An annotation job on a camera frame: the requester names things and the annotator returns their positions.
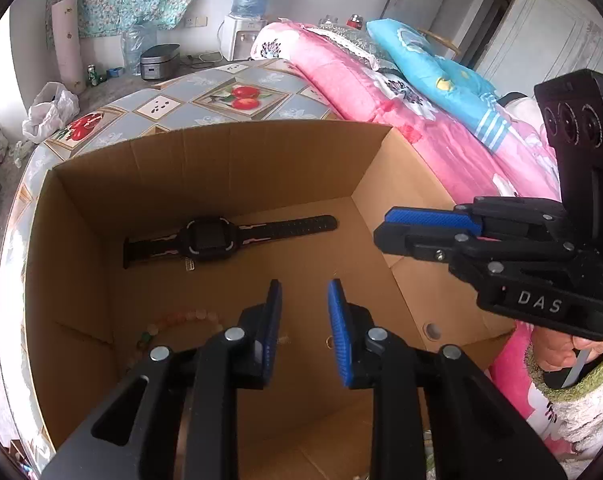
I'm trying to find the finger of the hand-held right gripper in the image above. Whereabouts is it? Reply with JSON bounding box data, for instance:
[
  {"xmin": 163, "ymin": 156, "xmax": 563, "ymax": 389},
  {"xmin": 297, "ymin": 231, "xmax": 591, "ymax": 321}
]
[
  {"xmin": 384, "ymin": 197, "xmax": 567, "ymax": 241},
  {"xmin": 373, "ymin": 222, "xmax": 579, "ymax": 273}
]

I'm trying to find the cardboard box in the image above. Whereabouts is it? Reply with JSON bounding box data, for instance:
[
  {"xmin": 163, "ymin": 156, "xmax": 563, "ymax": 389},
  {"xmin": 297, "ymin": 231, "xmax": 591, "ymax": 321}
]
[{"xmin": 24, "ymin": 119, "xmax": 517, "ymax": 480}]

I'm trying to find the white power cable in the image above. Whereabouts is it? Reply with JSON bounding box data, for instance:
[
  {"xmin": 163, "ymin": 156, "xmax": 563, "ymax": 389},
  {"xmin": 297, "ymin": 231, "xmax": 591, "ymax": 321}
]
[{"xmin": 182, "ymin": 50, "xmax": 225, "ymax": 68}]

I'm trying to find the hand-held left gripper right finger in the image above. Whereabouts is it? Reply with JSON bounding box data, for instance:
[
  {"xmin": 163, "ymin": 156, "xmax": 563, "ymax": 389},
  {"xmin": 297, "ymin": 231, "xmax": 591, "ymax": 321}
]
[{"xmin": 327, "ymin": 279, "xmax": 567, "ymax": 480}]

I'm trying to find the person's right hand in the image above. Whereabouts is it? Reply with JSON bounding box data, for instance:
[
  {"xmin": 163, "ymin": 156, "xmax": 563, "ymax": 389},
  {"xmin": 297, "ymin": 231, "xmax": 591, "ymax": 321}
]
[{"xmin": 529, "ymin": 322, "xmax": 603, "ymax": 373}]

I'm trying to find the wooden chair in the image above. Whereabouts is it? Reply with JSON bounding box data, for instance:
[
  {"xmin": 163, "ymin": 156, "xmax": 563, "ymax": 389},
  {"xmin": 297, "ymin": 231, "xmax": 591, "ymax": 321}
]
[{"xmin": 421, "ymin": 29, "xmax": 462, "ymax": 58}]

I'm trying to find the white wardrobe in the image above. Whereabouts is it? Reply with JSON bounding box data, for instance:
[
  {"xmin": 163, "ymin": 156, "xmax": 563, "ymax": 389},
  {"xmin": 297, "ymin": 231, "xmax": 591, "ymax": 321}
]
[{"xmin": 474, "ymin": 0, "xmax": 603, "ymax": 93}]

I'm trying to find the grey lace pillow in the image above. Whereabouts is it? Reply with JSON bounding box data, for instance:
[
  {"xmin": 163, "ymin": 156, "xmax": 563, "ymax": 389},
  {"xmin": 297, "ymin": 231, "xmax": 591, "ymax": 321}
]
[{"xmin": 306, "ymin": 20, "xmax": 397, "ymax": 68}]

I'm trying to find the pale pink cloth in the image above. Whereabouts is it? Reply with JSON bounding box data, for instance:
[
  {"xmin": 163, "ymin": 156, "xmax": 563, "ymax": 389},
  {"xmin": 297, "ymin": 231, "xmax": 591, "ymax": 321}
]
[{"xmin": 496, "ymin": 92, "xmax": 557, "ymax": 171}]

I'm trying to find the large multicolour bead bracelet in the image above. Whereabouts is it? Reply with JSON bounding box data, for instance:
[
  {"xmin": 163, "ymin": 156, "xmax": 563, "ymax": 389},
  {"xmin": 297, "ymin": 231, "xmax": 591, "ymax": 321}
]
[{"xmin": 126, "ymin": 309, "xmax": 222, "ymax": 376}]

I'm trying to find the silver rice cooker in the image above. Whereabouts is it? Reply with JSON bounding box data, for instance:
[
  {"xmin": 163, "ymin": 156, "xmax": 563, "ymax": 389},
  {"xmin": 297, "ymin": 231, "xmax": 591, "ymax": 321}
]
[{"xmin": 140, "ymin": 44, "xmax": 181, "ymax": 81}]

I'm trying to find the white plastic bag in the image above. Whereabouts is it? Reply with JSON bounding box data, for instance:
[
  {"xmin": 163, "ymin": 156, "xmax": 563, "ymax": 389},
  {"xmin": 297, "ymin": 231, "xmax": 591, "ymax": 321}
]
[{"xmin": 22, "ymin": 81, "xmax": 81, "ymax": 143}]

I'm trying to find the white water dispenser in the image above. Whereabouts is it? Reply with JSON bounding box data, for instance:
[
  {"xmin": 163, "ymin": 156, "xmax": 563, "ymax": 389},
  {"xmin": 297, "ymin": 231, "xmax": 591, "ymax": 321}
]
[{"xmin": 216, "ymin": 14, "xmax": 267, "ymax": 61}]

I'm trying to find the pink floral blanket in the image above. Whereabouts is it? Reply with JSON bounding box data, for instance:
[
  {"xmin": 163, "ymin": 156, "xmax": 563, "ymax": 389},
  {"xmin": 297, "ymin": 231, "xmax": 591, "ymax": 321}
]
[{"xmin": 250, "ymin": 19, "xmax": 597, "ymax": 480}]

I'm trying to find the pale paper roll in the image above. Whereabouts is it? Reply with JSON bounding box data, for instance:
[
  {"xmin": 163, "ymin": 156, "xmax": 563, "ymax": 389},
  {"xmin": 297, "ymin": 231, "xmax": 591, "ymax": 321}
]
[{"xmin": 50, "ymin": 0, "xmax": 87, "ymax": 95}]

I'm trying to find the blue printed pillow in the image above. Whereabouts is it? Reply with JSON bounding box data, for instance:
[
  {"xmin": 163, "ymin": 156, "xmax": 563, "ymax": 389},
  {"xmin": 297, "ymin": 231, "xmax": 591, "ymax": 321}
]
[{"xmin": 366, "ymin": 19, "xmax": 512, "ymax": 153}]

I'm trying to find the large clear plastic bottle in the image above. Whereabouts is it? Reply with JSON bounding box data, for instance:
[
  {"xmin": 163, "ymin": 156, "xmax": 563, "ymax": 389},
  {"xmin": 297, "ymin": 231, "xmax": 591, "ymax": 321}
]
[{"xmin": 123, "ymin": 17, "xmax": 157, "ymax": 76}]

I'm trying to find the black wrist watch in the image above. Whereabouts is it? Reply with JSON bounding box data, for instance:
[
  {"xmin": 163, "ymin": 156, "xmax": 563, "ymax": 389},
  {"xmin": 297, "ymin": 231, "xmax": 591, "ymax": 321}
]
[{"xmin": 123, "ymin": 214, "xmax": 338, "ymax": 271}]

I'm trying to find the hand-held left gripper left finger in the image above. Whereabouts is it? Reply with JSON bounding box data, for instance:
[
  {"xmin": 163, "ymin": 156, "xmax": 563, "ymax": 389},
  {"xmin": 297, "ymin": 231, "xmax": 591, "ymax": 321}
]
[{"xmin": 42, "ymin": 279, "xmax": 284, "ymax": 480}]

